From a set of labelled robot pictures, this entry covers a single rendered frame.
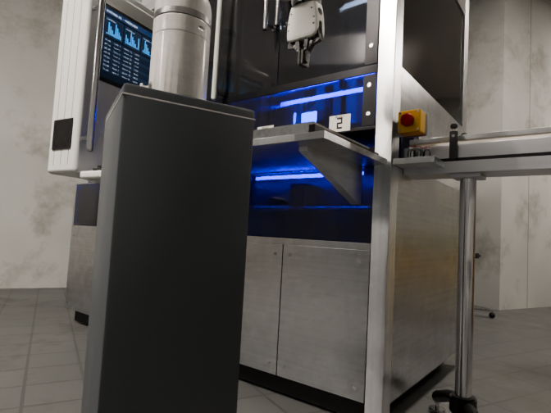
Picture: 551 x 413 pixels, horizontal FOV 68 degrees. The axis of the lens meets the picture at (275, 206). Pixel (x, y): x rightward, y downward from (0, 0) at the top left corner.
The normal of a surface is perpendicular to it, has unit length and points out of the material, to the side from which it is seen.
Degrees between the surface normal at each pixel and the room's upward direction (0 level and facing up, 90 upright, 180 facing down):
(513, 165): 90
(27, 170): 90
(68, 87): 90
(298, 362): 90
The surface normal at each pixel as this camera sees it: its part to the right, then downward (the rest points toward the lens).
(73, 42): -0.50, -0.08
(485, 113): -0.87, -0.08
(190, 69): 0.58, -0.03
